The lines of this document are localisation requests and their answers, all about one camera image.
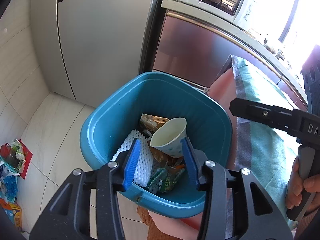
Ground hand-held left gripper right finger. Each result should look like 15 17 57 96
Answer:
182 137 293 240

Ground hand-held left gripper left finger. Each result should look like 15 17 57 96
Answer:
29 139 142 240

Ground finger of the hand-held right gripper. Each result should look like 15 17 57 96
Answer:
229 98 295 133

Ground white foam fruit net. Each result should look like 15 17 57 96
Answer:
110 129 155 188

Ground green clear plastic wrapper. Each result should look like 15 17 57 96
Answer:
146 167 186 193

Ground dotted paper cup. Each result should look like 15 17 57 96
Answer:
150 117 188 159

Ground gold foil snack wrapper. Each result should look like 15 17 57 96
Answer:
139 113 168 133

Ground blue plastic trash bin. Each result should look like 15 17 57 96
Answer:
79 72 233 219

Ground person's right forearm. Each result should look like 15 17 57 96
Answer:
294 205 320 240

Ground person's right hand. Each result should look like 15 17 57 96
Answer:
285 155 320 209

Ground teal and grey printed tablecloth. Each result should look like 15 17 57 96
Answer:
229 54 306 228

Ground orange knitted clothing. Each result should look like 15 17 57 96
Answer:
137 205 162 240

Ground brown kitchen base cabinets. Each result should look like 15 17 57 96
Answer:
151 10 307 111

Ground pile of bags on floor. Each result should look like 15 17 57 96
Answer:
0 139 33 180

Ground kitchen window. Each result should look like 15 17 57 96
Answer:
247 0 320 56

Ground blue mesh bag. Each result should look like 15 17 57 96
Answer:
0 174 18 203

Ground colourful cardboard box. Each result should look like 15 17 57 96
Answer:
0 200 23 229

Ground grey refrigerator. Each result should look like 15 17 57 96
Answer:
56 0 166 108

